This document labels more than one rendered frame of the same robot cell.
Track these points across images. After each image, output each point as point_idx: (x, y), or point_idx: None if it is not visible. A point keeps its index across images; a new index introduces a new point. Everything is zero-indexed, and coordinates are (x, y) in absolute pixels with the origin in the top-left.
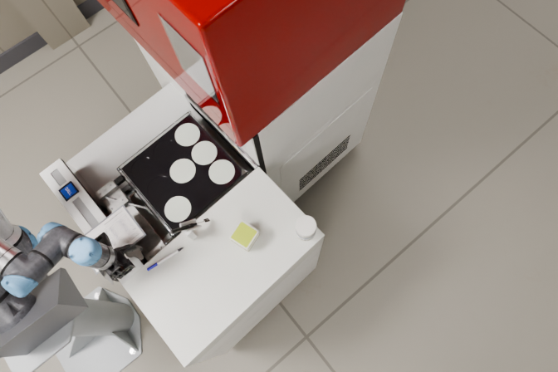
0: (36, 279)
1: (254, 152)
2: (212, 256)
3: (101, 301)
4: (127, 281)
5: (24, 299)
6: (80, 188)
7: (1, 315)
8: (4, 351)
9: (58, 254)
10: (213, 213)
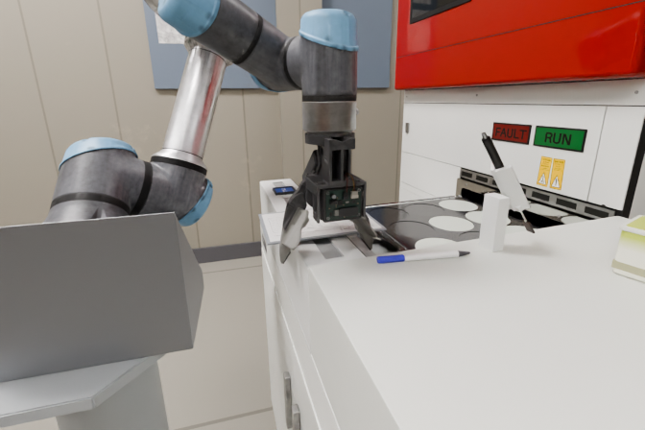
0: (223, 2)
1: (632, 148)
2: (559, 281)
3: None
4: (323, 265)
5: None
6: None
7: (66, 216)
8: None
9: (276, 37)
10: (537, 236)
